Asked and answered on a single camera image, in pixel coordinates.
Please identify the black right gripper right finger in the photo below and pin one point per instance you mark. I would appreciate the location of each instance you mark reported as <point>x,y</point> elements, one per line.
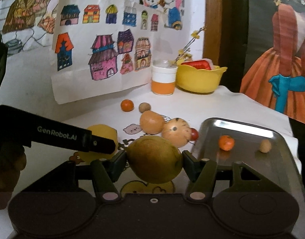
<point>243,179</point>

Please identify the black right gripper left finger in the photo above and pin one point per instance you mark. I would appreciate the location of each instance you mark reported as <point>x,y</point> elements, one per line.
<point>102,173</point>

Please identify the small orange tangerine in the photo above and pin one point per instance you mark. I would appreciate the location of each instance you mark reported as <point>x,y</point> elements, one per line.
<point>127,105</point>
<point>226,142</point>

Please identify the large yellow round fruit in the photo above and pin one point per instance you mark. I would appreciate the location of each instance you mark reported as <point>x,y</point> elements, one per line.
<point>103,147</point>

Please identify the brown green mango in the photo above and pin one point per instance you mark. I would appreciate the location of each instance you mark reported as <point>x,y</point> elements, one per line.
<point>154,159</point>

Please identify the striped tan melon fruit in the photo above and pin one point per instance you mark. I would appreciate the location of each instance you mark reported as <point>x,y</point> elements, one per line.
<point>177,131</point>

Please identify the stainless steel tray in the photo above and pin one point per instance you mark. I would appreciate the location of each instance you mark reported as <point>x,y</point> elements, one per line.
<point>278,165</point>

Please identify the orange peach fruit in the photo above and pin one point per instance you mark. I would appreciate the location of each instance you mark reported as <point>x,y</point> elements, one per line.
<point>151,122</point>

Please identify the gloved left hand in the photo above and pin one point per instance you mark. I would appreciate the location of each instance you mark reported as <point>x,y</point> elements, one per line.
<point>12,161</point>

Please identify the red cherry tomato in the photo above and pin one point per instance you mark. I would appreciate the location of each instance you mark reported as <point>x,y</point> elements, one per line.
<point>194,134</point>

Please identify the white cartoon print tablecloth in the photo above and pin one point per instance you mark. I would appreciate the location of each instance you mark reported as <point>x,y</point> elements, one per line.
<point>75,201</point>

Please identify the small brown longan fruit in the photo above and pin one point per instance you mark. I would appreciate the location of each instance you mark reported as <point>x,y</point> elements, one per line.
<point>144,107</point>

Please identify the yellow plastic bowl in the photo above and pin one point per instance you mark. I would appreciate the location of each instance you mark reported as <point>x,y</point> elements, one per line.
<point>199,80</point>

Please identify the red item in bowl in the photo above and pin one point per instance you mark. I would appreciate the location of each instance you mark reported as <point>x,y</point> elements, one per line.
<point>199,65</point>

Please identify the orange and white cup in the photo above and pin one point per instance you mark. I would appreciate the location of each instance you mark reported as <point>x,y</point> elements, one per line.
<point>163,77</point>

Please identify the yellow flower twig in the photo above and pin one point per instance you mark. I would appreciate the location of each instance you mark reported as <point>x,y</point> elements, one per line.
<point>184,54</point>

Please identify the colourful houses drawing paper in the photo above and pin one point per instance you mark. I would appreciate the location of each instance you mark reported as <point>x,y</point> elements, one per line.
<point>96,59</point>

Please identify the girl in orange dress painting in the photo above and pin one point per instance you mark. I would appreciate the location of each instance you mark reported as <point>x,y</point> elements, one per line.
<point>275,58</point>

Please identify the small orange tangerine by wall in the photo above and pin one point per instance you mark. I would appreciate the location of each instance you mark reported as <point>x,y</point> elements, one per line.
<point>127,105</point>

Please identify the brown wooden door frame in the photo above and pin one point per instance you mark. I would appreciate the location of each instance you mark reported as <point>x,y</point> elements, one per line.
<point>213,30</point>

